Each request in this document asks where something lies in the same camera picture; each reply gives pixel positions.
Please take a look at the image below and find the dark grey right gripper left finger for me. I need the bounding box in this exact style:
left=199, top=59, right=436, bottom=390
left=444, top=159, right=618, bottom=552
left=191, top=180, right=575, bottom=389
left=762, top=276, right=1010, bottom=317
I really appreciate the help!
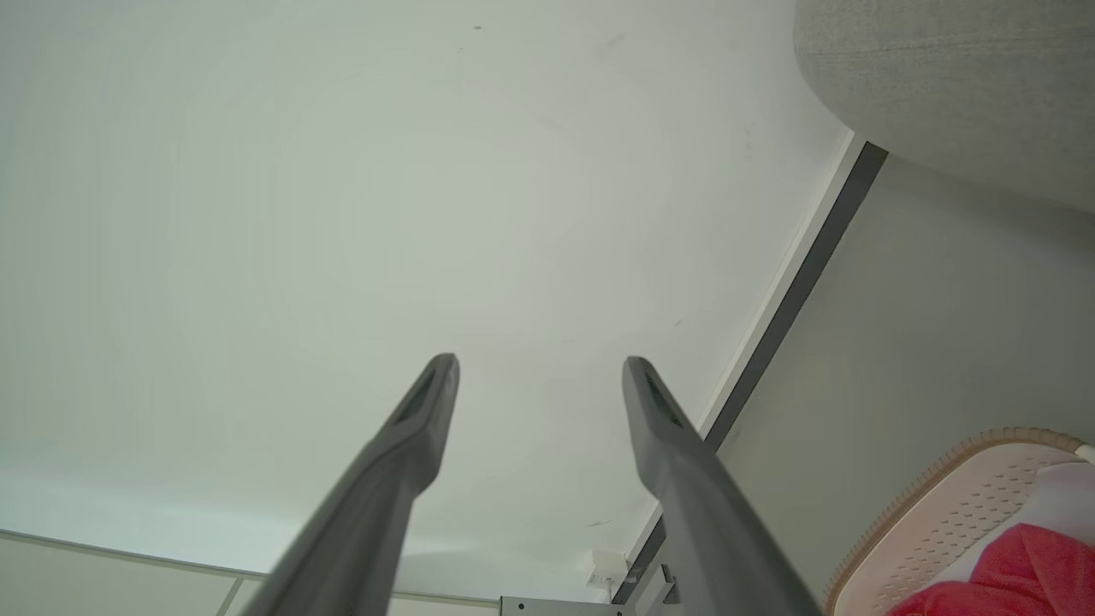
left=242, top=352, right=461, bottom=616

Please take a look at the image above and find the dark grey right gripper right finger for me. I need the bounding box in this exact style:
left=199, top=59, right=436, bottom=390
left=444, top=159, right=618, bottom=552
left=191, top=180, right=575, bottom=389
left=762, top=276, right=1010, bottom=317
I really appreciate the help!
left=622, top=356, right=824, bottom=616

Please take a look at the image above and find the white perforated laundry basket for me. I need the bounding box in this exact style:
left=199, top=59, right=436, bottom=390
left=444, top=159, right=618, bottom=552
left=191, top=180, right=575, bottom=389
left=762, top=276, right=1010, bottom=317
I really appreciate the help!
left=823, top=426, right=1095, bottom=616

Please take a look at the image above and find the dark baseboard strip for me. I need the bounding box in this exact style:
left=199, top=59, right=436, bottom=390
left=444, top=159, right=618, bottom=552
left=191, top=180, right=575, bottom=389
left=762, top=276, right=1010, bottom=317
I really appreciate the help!
left=610, top=141, right=889, bottom=606

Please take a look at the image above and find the plain red garment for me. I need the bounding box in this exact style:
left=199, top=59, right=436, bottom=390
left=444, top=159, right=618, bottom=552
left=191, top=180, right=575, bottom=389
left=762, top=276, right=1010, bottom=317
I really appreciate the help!
left=885, top=522, right=1095, bottom=616

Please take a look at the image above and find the white garment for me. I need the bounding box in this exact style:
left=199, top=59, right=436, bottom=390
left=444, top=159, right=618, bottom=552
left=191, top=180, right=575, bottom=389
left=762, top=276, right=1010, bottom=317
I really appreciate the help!
left=928, top=443, right=1095, bottom=591

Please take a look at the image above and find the grey fabric sofa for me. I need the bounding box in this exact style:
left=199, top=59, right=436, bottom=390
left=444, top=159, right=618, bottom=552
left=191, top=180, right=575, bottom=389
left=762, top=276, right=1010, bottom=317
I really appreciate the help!
left=793, top=0, right=1095, bottom=215

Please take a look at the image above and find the white wall outlet box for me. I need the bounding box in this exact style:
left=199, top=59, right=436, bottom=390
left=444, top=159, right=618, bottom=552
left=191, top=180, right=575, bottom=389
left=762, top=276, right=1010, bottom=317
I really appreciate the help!
left=589, top=551, right=630, bottom=593

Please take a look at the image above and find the grey metal door frame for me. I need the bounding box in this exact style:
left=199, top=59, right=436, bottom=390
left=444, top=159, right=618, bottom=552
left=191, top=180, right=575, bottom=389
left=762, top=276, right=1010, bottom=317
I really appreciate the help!
left=500, top=563, right=685, bottom=616

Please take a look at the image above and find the white wall trim strip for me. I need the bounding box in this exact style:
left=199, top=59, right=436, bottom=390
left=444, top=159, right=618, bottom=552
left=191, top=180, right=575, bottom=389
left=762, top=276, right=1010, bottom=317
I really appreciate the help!
left=627, top=128, right=867, bottom=566

